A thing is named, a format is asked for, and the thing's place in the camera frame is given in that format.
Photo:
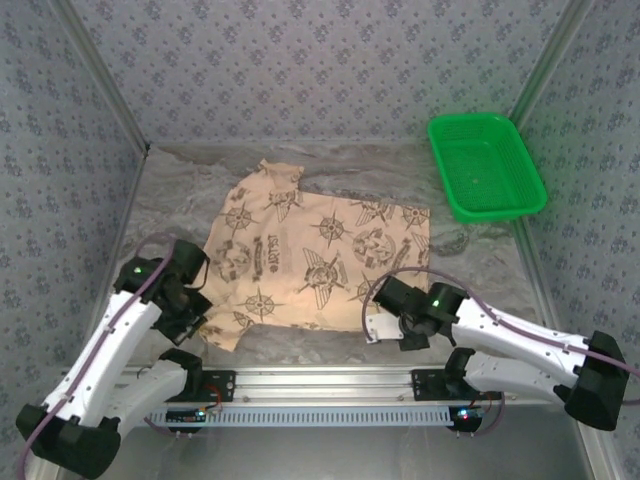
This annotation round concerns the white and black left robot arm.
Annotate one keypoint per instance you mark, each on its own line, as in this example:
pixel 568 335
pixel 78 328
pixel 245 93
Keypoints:
pixel 75 445

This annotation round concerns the aluminium frame post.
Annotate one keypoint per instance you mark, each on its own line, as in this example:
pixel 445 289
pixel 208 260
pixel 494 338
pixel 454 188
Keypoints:
pixel 600 457
pixel 104 75
pixel 542 75

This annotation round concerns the aluminium mounting rail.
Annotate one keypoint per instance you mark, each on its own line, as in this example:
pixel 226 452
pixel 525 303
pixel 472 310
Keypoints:
pixel 320 382

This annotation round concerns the green plastic basket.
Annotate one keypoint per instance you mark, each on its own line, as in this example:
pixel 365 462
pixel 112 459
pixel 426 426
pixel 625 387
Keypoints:
pixel 480 170

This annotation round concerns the grey metal sheet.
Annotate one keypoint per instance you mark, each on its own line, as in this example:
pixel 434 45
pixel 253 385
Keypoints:
pixel 320 455

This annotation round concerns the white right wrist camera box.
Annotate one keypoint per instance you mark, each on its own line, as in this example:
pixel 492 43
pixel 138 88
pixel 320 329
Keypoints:
pixel 382 327

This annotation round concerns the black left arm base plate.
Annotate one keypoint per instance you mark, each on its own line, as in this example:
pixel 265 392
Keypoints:
pixel 222 387

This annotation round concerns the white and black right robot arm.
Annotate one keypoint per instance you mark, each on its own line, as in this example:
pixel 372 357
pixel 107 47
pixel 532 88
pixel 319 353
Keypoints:
pixel 595 395

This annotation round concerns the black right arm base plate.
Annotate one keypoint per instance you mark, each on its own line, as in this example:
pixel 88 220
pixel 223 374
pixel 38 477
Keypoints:
pixel 425 385

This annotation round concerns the peach printed t-shirt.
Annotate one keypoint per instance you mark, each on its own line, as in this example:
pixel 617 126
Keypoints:
pixel 300 250

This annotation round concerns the small circuit board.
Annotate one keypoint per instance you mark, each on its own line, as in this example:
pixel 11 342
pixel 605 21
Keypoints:
pixel 472 414
pixel 185 415

